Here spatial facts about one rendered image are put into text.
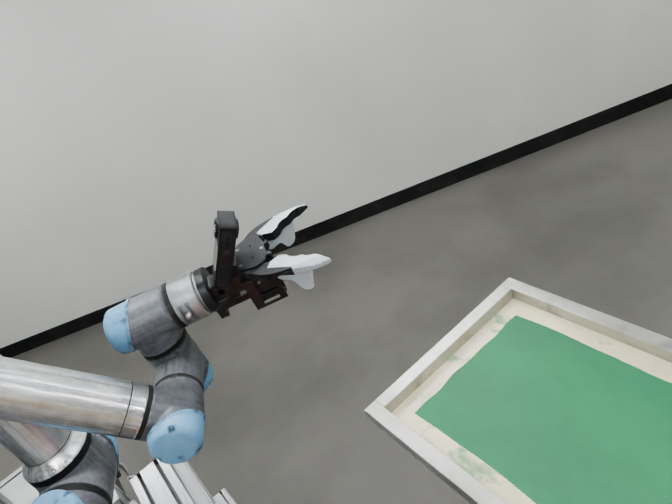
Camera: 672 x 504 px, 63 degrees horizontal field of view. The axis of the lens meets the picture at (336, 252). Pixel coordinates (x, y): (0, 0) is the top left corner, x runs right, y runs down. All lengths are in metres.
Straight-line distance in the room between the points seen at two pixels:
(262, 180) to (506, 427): 2.98
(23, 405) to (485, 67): 3.63
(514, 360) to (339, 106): 2.68
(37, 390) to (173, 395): 0.17
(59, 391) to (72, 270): 3.83
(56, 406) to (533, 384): 1.06
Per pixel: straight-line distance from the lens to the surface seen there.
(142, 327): 0.86
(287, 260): 0.79
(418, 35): 3.85
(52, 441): 1.04
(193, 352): 0.91
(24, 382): 0.80
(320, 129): 3.90
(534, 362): 1.50
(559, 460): 1.33
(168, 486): 1.38
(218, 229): 0.79
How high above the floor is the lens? 2.07
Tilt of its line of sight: 31 degrees down
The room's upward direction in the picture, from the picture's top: 25 degrees counter-clockwise
